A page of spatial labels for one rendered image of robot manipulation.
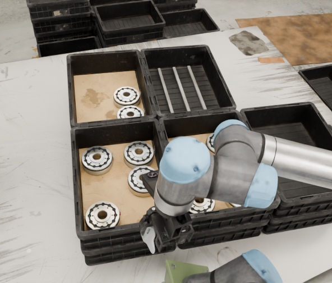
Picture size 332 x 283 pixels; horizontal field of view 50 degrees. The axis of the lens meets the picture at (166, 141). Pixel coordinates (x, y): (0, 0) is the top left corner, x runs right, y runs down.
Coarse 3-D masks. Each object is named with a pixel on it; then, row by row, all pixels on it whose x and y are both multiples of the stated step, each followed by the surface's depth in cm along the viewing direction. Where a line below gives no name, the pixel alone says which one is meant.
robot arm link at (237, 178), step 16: (240, 144) 64; (224, 160) 59; (240, 160) 60; (256, 160) 63; (224, 176) 57; (240, 176) 57; (256, 176) 57; (272, 176) 58; (224, 192) 57; (240, 192) 57; (256, 192) 57; (272, 192) 57
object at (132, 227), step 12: (132, 120) 123; (144, 120) 124; (156, 120) 124; (72, 132) 118; (72, 144) 115; (72, 156) 112; (72, 168) 109; (108, 228) 97; (120, 228) 97; (132, 228) 98
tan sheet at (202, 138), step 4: (192, 136) 134; (196, 136) 134; (200, 136) 134; (204, 136) 134; (168, 140) 132; (200, 140) 133; (204, 140) 133; (216, 200) 117; (216, 204) 116; (220, 204) 116; (224, 204) 116; (216, 208) 115; (220, 208) 115; (224, 208) 115
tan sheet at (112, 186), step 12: (120, 144) 129; (120, 156) 126; (120, 168) 122; (132, 168) 123; (156, 168) 123; (84, 180) 118; (96, 180) 119; (108, 180) 119; (120, 180) 119; (84, 192) 115; (96, 192) 116; (108, 192) 116; (120, 192) 116; (84, 204) 113; (120, 204) 113; (132, 204) 114; (144, 204) 114; (84, 216) 110; (120, 216) 111; (132, 216) 111
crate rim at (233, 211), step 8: (208, 112) 128; (216, 112) 129; (224, 112) 129; (232, 112) 129; (160, 120) 124; (168, 120) 125; (240, 120) 127; (160, 128) 122; (232, 208) 104; (240, 208) 104; (248, 208) 104; (256, 208) 105; (264, 208) 106; (272, 208) 107; (192, 216) 101; (200, 216) 101; (208, 216) 102; (216, 216) 103; (224, 216) 104
